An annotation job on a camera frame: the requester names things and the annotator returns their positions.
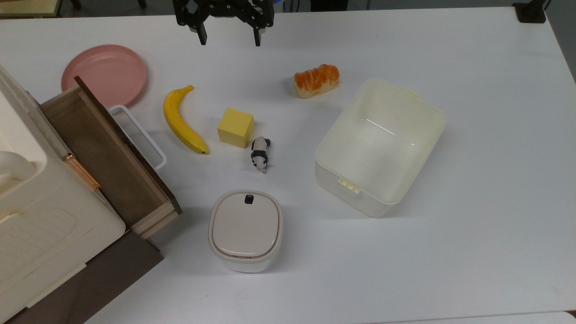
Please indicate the black table clamp mount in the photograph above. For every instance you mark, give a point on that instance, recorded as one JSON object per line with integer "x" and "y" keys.
{"x": 530, "y": 11}

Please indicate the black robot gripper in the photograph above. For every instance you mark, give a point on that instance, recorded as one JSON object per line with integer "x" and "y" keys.
{"x": 225, "y": 10}

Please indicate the yellow cube block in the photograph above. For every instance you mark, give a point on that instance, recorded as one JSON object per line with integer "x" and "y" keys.
{"x": 235, "y": 127}

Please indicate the wooden side table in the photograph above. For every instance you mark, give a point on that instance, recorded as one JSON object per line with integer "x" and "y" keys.
{"x": 28, "y": 6}

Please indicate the dark brown cabinet base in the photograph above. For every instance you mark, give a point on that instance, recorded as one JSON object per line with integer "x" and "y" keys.
{"x": 99, "y": 281}

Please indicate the translucent white plastic box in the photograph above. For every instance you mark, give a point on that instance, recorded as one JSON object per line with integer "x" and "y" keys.
{"x": 382, "y": 146}

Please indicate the cream plastic cabinet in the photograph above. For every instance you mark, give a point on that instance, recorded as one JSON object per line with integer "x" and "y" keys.
{"x": 40, "y": 225}

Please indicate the white lidded trash bin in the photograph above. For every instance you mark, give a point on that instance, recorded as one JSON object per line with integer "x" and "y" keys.
{"x": 245, "y": 229}

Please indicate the black white panda toy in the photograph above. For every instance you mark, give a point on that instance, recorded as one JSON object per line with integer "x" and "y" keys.
{"x": 259, "y": 154}

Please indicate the pink round plate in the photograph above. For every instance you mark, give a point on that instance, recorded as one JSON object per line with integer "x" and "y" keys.
{"x": 104, "y": 75}

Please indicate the open wooden drawer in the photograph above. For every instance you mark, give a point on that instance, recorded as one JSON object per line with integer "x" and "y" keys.
{"x": 110, "y": 157}

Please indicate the orange glazed bread loaf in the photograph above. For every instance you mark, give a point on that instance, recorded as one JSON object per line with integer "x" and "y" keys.
{"x": 316, "y": 80}

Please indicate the yellow banana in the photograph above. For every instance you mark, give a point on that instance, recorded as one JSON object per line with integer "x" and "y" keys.
{"x": 179, "y": 120}

